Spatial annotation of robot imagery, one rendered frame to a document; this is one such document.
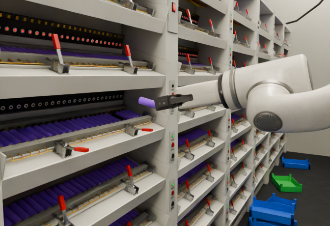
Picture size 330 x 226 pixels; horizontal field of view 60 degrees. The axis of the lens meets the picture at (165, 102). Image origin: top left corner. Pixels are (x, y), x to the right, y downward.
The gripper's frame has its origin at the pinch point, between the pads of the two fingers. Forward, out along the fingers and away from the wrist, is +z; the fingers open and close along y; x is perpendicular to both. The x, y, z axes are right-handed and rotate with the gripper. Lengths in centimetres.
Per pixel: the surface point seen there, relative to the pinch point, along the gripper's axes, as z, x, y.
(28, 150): 23.5, 4.9, 21.5
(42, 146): 23.5, 4.8, 17.8
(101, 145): 20.4, 8.2, 2.6
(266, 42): 14, -43, -240
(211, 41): 13, -27, -77
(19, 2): 31.0, -32.6, 11.9
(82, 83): 16.4, -8.2, 9.3
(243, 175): 34, 63, -152
